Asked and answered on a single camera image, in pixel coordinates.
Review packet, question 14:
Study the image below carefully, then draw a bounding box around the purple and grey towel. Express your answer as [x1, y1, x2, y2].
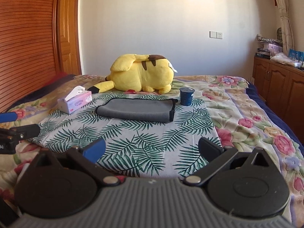
[95, 98, 177, 123]

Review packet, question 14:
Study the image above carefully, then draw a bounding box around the pink tissue box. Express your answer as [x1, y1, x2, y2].
[57, 86, 92, 114]

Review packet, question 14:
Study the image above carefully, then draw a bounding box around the palm leaf print cloth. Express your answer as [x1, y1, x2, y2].
[32, 93, 220, 178]

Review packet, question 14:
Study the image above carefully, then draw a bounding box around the dark blue cup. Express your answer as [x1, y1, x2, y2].
[179, 87, 195, 106]

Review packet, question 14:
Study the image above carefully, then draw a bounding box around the wooden low cabinet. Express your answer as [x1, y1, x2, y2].
[253, 57, 303, 143]

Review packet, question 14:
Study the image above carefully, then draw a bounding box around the wooden louvered wardrobe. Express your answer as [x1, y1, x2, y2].
[1, 0, 82, 111]

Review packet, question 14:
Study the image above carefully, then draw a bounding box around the yellow Pikachu plush toy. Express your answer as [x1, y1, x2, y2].
[88, 54, 177, 94]

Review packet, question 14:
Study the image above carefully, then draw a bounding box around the clutter on cabinet top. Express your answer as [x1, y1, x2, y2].
[255, 27, 303, 71]

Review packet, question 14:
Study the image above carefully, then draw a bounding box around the floral curtain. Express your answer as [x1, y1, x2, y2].
[276, 0, 294, 55]

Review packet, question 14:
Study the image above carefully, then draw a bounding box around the white wall socket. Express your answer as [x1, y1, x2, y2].
[209, 31, 223, 39]

